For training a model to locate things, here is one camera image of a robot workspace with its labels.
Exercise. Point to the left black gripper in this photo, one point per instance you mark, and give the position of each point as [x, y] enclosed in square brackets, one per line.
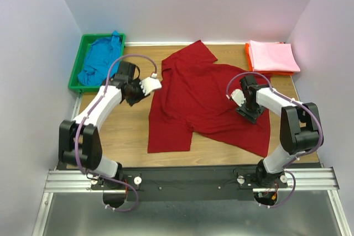
[134, 99]

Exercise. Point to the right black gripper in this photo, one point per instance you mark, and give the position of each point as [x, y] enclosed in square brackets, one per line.
[251, 113]

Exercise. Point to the red t-shirt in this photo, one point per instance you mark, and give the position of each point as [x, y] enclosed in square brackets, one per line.
[193, 99]

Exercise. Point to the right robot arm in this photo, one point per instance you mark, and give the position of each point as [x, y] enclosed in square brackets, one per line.
[300, 127]

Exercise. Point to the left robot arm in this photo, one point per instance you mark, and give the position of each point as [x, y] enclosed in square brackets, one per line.
[79, 138]

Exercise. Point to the blue t-shirt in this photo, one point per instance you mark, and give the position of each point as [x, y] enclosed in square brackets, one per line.
[99, 58]

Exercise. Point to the pink folded t-shirt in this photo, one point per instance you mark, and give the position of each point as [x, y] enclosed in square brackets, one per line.
[272, 57]

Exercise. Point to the green plastic bin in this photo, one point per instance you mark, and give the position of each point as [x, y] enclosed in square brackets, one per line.
[85, 43]

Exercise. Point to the orange folded t-shirt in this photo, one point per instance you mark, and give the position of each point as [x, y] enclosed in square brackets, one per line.
[250, 66]

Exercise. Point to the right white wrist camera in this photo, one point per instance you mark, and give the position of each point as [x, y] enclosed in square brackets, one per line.
[237, 96]

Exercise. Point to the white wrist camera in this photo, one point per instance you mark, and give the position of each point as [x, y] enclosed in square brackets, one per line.
[149, 85]
[237, 96]

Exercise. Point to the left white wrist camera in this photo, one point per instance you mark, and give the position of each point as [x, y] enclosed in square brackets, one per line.
[149, 85]

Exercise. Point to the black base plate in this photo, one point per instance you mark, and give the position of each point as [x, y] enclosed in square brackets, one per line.
[195, 183]

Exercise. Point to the aluminium frame rail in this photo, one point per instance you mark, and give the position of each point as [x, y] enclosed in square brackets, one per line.
[71, 207]

